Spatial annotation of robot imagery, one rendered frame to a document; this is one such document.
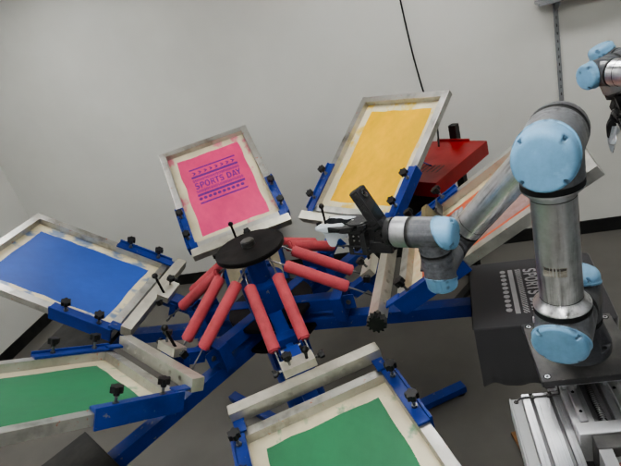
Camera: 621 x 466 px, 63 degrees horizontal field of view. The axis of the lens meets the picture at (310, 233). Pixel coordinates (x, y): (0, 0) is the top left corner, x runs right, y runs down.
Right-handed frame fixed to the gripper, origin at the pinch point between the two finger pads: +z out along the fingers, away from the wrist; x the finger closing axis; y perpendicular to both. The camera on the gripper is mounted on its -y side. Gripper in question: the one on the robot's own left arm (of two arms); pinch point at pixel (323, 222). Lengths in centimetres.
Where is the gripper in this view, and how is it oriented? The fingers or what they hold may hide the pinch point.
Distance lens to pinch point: 134.9
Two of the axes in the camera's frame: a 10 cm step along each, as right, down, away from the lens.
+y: 2.0, 9.3, 3.2
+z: -8.1, -0.2, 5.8
